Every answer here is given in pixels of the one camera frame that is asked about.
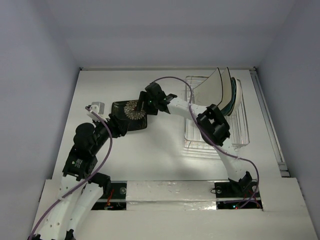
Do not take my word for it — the white petal pattern bowl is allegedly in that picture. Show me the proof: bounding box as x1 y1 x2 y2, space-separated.
225 77 243 116

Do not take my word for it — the black floral square plate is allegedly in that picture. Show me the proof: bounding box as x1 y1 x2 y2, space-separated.
111 99 148 132

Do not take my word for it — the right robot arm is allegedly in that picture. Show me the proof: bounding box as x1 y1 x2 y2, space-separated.
136 82 256 204

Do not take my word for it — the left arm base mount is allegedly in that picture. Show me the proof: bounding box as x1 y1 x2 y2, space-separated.
91 181 127 211

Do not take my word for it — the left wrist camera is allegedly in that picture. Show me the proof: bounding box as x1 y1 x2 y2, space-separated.
87 101 105 119

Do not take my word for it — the white square plate black rim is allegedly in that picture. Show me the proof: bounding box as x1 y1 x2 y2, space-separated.
193 68 223 107

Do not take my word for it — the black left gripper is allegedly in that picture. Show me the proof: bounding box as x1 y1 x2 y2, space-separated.
91 113 130 153

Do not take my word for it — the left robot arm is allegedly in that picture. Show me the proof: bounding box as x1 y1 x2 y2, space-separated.
29 111 129 240

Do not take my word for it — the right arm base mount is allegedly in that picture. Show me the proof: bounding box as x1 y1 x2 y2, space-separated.
209 181 263 210

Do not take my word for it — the teal scalloped plate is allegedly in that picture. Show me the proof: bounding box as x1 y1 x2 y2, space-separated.
222 76 237 115

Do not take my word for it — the wire dish rack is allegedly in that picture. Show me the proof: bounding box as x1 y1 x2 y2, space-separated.
182 74 251 151

